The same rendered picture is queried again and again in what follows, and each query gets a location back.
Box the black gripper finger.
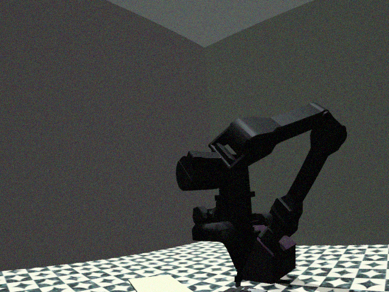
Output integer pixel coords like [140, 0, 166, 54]
[221, 235, 249, 270]
[242, 231, 261, 269]

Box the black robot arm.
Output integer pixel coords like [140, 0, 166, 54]
[176, 102, 347, 249]

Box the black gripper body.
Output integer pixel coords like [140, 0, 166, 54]
[191, 186, 273, 242]

